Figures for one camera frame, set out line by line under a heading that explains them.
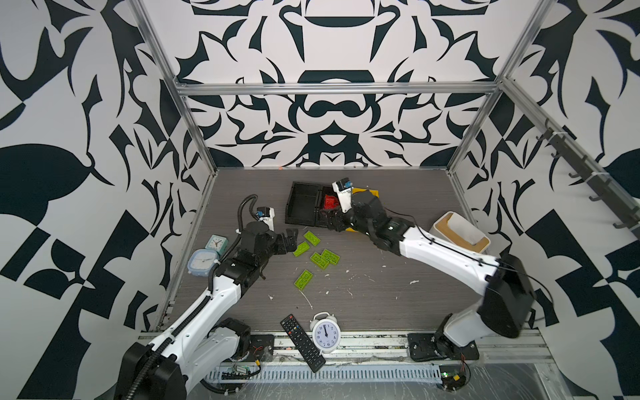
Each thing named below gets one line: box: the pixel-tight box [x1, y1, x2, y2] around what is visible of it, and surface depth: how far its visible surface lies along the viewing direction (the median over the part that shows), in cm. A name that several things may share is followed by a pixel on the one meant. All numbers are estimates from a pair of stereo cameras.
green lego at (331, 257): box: [320, 249, 341, 265], surface depth 93 cm
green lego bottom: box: [294, 269, 314, 290], surface depth 88 cm
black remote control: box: [280, 314, 326, 373], surface depth 75 cm
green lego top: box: [303, 230, 321, 247], surface depth 99 cm
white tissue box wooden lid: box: [429, 211, 491, 254], surface depth 95 cm
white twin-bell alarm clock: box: [309, 311, 341, 355], surface depth 76 cm
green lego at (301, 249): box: [292, 241, 310, 257], surface depth 96 cm
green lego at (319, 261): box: [310, 252, 330, 270], surface depth 93 cm
